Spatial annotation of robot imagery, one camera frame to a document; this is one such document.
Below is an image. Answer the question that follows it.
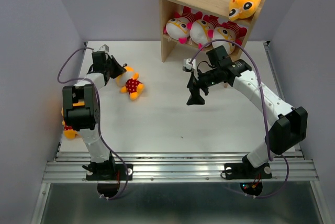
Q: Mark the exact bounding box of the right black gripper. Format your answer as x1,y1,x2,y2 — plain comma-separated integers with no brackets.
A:
185,67,221,106

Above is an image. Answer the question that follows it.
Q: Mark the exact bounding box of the white pink plush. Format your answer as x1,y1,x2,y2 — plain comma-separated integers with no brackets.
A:
163,6,203,44
208,21,248,54
187,15,219,49

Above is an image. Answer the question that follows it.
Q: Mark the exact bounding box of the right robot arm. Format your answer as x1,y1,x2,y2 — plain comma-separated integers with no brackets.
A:
183,46,308,180

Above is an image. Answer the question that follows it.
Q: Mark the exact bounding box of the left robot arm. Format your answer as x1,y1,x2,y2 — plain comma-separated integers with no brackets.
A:
62,45,129,181

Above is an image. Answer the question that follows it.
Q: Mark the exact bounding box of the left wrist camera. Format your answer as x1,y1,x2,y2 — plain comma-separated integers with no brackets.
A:
98,44,109,53

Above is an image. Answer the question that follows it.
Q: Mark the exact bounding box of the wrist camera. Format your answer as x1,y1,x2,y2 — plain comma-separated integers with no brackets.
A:
182,59,196,72
98,44,109,53

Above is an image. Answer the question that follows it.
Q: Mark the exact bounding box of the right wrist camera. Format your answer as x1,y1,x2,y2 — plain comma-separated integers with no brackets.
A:
182,59,196,72

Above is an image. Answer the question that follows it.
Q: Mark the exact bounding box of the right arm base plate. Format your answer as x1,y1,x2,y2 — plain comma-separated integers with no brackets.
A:
220,163,272,180

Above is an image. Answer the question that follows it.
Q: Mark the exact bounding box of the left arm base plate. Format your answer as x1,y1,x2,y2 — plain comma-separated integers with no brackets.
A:
82,162,133,181

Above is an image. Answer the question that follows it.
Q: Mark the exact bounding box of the aluminium mounting rail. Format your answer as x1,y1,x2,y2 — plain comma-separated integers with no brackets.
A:
42,151,319,183

